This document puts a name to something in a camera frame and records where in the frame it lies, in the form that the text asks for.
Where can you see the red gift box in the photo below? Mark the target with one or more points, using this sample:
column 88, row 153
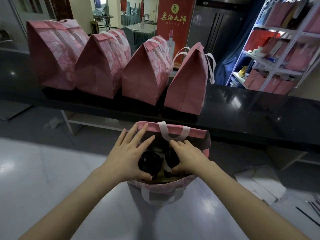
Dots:
column 262, row 39

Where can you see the red standing banner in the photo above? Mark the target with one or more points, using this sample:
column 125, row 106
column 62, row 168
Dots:
column 175, row 22

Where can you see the person's left little finger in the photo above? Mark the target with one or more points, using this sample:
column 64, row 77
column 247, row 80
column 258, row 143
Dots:
column 122, row 136

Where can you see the crumpled white paper scrap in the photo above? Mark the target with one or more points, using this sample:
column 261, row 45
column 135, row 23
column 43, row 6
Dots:
column 53, row 122

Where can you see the person's left forearm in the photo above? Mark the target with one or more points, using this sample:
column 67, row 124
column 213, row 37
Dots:
column 67, row 202

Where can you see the brown door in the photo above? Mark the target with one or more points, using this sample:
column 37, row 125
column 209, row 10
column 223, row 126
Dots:
column 61, row 7

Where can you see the blue curtain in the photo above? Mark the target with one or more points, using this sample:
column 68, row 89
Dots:
column 235, row 47

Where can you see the black thin rods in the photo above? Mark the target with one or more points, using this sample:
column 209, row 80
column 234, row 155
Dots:
column 308, row 211

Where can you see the person's right forearm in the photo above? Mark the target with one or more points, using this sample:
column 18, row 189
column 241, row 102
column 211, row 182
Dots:
column 250, row 204

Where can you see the yellow packet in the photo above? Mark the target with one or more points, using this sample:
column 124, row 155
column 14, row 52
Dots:
column 243, row 71

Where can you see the person's left hand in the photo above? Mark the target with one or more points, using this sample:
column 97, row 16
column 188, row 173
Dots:
column 122, row 157

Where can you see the open pink gift bag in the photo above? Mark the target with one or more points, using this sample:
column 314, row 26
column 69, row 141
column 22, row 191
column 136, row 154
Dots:
column 195, row 133

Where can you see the white cardboard sheets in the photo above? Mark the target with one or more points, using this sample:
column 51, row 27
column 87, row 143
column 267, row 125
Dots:
column 260, row 182

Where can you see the large black round jar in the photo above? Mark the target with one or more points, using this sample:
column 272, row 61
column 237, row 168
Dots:
column 147, row 161

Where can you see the person's left thumb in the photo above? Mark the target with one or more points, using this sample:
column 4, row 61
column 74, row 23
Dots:
column 143, row 175

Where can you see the steel cabinet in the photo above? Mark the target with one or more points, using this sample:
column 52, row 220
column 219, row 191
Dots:
column 212, row 24

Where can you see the row of pink bags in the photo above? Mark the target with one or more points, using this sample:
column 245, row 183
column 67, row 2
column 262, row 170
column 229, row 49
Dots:
column 265, row 81

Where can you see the small black round jar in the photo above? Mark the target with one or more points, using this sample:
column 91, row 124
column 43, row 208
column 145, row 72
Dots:
column 171, row 158

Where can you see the person's left middle finger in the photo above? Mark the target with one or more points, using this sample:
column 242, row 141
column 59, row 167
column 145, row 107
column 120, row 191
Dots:
column 141, row 133

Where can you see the white metal shelf rack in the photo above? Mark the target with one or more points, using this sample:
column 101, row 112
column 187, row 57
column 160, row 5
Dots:
column 273, row 61

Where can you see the person's right thumb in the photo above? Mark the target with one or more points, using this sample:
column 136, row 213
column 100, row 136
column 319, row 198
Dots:
column 178, row 169

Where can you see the closed pink gift bag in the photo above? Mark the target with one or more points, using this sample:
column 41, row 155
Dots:
column 53, row 54
column 100, row 67
column 188, row 82
column 143, row 74

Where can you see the table with blue cloth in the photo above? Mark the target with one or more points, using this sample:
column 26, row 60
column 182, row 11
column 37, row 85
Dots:
column 140, row 32

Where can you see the person's right hand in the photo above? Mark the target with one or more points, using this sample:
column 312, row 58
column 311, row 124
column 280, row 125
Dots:
column 192, row 161

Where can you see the white table frame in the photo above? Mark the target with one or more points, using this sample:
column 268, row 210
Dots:
column 75, row 121

